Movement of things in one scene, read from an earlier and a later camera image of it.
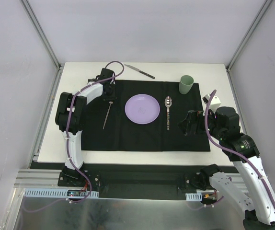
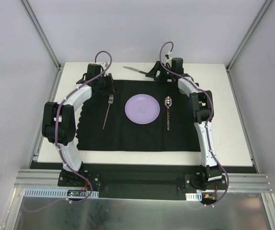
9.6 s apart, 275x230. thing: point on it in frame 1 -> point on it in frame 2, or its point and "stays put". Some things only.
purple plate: x=142 y=109 stays put
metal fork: x=110 y=103 stays put
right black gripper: x=192 y=122 -> x=157 y=71
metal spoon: x=168 y=102 stays put
